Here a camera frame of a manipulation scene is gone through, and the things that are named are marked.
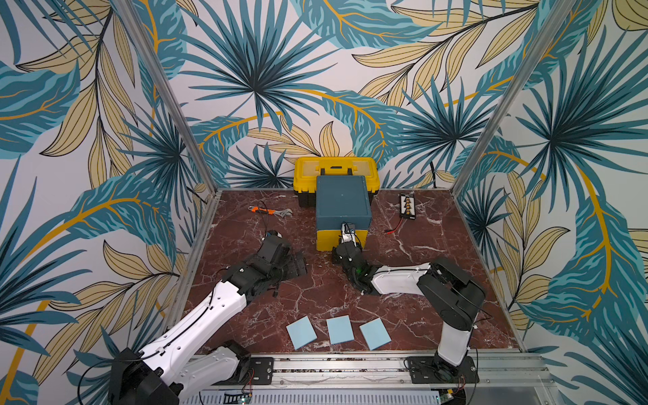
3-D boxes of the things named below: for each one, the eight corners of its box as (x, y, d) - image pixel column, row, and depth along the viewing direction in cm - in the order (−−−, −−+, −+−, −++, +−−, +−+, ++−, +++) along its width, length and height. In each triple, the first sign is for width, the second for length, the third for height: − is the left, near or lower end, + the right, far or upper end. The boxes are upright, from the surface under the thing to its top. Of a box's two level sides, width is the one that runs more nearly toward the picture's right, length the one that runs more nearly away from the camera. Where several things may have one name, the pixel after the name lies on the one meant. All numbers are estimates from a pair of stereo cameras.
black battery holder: (400, 217, 113) (401, 214, 111) (400, 195, 122) (401, 192, 120) (414, 219, 112) (416, 216, 111) (413, 196, 121) (414, 193, 119)
